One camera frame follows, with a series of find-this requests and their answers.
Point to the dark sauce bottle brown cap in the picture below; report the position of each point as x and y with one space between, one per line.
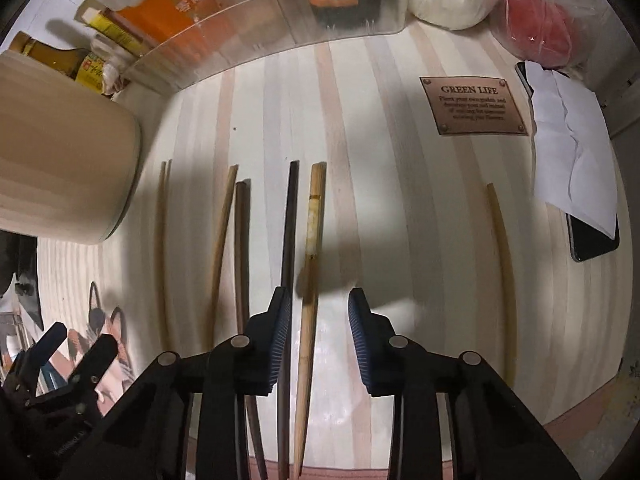
81 65

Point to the yellow seasoning box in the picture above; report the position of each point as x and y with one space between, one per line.
100 21

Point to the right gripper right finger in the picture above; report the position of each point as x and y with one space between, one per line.
371 333

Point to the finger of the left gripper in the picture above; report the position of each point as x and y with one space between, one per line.
94 364
41 351

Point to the clear plastic organizer tray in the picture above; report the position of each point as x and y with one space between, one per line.
253 29

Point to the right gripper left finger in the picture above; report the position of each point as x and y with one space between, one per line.
268 333

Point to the black smartphone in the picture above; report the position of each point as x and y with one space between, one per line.
592 239

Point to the bamboo chopstick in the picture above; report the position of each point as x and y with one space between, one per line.
508 289
309 312

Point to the dark brown chopstick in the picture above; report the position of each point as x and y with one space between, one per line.
242 305

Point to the white paper sheet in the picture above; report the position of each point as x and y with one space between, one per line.
570 145

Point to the beige utensil holder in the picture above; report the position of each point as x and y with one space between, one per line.
68 155

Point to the tan wooden chopstick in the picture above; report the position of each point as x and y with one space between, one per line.
218 255

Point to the clear plastic bag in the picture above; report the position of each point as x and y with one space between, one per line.
589 17

